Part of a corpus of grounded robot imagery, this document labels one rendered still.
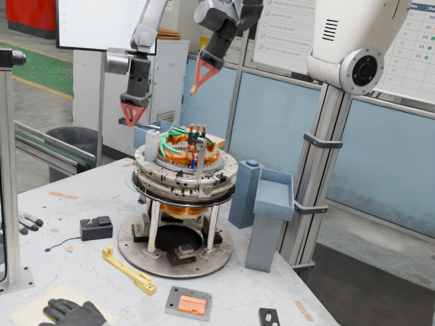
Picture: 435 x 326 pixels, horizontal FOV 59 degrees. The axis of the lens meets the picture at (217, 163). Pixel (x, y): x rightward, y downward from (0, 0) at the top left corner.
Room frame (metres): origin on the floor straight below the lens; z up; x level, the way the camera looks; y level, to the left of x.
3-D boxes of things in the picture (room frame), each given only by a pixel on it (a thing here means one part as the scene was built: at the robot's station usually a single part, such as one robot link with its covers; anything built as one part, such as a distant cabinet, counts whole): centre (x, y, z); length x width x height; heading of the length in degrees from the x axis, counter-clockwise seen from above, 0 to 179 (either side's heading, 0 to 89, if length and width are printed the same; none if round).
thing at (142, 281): (0.92, 0.20, 0.80); 0.22 x 0.04 x 0.03; 56
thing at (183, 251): (1.01, 0.05, 0.83); 0.05 x 0.04 x 0.02; 123
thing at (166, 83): (3.73, 0.98, 0.60); 1.02 x 0.55 x 1.20; 62
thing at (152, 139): (1.06, 0.20, 1.14); 0.03 x 0.03 x 0.09; 69
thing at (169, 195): (1.12, 0.09, 1.05); 0.29 x 0.29 x 0.06
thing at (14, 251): (0.82, 0.49, 1.07); 0.03 x 0.03 x 0.57; 37
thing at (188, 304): (0.82, 0.00, 0.80); 0.07 x 0.05 x 0.01; 87
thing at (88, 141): (2.50, 1.01, 0.39); 0.39 x 0.39 x 0.35
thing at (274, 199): (1.09, -0.19, 0.92); 0.25 x 0.11 x 0.28; 174
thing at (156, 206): (1.01, 0.16, 0.91); 0.02 x 0.02 x 0.21
